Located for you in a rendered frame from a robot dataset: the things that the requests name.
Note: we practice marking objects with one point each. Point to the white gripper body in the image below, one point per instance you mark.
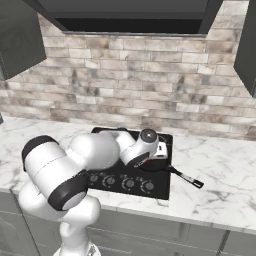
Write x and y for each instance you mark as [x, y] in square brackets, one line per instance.
[162, 149]

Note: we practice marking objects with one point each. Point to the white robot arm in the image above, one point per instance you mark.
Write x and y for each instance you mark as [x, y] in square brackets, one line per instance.
[50, 166]

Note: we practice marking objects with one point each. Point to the black frying pan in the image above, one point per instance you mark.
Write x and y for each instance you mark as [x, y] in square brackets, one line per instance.
[156, 164]

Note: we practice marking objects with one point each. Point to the black hob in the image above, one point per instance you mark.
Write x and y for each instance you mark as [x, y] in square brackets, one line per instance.
[160, 186]

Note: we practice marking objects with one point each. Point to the black hob knob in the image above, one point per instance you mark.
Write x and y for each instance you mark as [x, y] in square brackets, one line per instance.
[109, 181]
[128, 183]
[147, 186]
[93, 178]

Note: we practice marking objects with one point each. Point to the grey base drawer front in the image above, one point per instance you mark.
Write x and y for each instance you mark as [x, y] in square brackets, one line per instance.
[160, 236]

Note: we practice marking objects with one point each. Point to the grey base cupboard door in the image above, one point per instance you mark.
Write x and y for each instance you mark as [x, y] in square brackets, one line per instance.
[240, 245]
[13, 226]

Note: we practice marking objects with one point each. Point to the dark grey range hood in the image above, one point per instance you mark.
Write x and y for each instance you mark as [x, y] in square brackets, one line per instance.
[133, 20]

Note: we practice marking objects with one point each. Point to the dark grey wall cupboard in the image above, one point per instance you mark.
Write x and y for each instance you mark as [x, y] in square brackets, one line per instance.
[247, 50]
[18, 36]

